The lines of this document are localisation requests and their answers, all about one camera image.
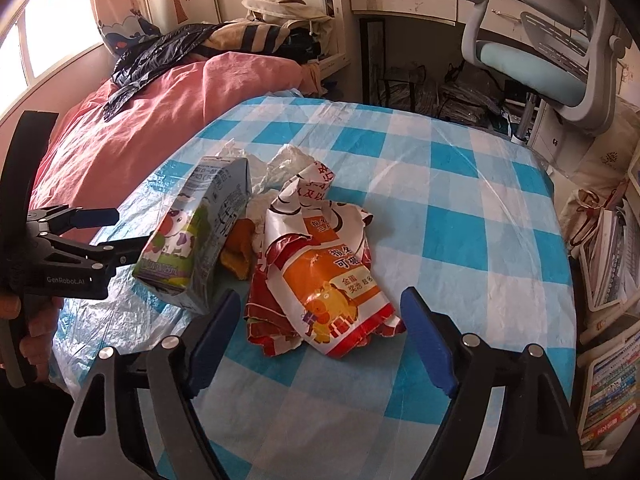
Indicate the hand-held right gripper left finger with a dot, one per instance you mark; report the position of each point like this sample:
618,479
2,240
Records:
215,342

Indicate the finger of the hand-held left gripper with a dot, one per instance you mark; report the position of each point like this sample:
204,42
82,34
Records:
120,252
100,217

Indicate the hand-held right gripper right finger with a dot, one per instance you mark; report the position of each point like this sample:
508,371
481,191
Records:
430,342

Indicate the grey cow print milk carton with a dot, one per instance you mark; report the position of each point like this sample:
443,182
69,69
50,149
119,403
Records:
175,240

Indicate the orange red snack wrapper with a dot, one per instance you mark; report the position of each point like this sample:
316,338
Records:
320,280

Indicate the person's left hand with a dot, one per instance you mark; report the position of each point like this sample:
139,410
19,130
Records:
42,332

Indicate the orange fruit peel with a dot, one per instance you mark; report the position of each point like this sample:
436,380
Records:
237,252

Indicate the pink blanket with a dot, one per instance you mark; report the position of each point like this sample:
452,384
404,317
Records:
150,125

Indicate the blue white checkered plastic tablecloth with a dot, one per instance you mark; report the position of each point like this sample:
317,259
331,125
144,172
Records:
450,185

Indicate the person's dark clothing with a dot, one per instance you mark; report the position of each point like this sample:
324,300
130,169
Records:
30,430

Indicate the black shiny jacket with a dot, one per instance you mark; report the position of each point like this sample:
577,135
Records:
150,55

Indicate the white book rack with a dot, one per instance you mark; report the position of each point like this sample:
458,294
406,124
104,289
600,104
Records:
600,325

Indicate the row of colourful books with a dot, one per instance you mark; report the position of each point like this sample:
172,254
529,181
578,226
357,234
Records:
612,395

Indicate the window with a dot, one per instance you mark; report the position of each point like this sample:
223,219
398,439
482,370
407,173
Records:
55,25

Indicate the stack of papers and notebooks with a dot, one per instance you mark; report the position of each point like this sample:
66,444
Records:
607,255

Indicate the tan dark striped cloth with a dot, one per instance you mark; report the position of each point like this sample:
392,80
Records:
260,35

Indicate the small white drawer cabinet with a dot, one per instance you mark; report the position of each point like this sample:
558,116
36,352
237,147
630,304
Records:
550,130

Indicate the clear plastic storage bag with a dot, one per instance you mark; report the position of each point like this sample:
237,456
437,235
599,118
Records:
470,95
407,87

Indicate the beige tote bag tree print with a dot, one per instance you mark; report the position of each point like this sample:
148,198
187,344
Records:
605,160

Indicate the beige fabric bag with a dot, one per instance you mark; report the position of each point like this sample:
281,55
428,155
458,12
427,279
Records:
280,7

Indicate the grey blue office chair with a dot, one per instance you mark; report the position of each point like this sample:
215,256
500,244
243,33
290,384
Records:
520,65

